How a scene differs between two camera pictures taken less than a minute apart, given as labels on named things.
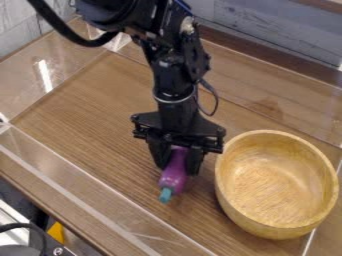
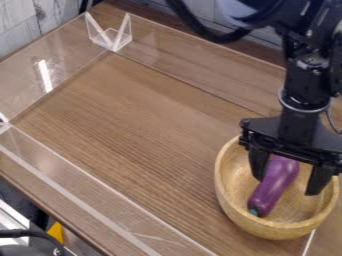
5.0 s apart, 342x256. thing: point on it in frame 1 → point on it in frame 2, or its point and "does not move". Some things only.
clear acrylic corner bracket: x=114 y=43 does not move
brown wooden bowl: x=275 y=183 does not move
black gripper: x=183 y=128 → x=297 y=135
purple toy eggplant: x=174 y=177 → x=279 y=174
